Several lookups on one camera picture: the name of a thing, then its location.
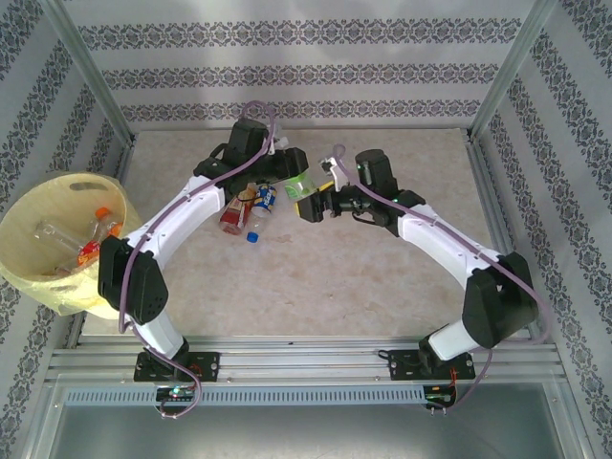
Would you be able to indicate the orange label plastic bottle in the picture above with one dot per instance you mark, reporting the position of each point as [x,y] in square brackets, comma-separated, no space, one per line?
[88,253]

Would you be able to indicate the green label white cap bottle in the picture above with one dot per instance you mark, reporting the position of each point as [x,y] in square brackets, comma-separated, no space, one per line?
[299,186]

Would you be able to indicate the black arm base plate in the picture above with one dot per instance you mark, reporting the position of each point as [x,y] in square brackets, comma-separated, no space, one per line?
[205,365]
[404,365]

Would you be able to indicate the small controller board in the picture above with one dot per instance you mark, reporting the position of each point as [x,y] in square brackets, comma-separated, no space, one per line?
[177,393]
[437,398]

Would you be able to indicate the grey metal base panel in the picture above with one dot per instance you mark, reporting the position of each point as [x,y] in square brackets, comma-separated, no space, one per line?
[306,435]

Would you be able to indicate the aluminium frame post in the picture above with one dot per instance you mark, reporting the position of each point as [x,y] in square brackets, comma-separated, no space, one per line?
[81,48]
[516,57]

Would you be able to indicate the orange cap plastic bottle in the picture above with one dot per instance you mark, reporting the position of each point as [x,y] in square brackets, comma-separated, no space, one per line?
[102,213]

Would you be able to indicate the cream plastic bin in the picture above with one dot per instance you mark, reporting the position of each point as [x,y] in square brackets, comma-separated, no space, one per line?
[57,201]

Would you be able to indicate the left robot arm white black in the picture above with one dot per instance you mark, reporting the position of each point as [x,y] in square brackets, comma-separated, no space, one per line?
[181,210]

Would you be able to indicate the yellow plastic bin bag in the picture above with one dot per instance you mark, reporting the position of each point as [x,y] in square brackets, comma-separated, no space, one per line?
[28,291]

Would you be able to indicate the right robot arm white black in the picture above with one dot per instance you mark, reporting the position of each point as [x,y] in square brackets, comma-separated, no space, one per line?
[444,239]

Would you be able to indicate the Pocari Sweat plastic bottle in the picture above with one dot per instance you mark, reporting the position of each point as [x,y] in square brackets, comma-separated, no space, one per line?
[52,234]

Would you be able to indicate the blue yellow label bottle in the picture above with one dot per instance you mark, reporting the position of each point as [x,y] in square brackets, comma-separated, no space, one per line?
[268,198]

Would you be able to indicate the red tea bottle white cap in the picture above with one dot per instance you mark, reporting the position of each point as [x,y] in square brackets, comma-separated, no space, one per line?
[234,217]

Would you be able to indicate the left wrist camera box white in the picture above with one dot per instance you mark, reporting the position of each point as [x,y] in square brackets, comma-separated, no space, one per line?
[281,143]

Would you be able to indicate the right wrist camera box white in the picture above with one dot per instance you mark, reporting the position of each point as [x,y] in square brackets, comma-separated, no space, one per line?
[342,174]

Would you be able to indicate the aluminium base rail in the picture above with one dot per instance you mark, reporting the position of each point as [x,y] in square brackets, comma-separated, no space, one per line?
[306,358]

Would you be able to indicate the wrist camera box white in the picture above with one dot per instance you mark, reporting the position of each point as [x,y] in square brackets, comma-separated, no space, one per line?
[342,174]
[281,143]

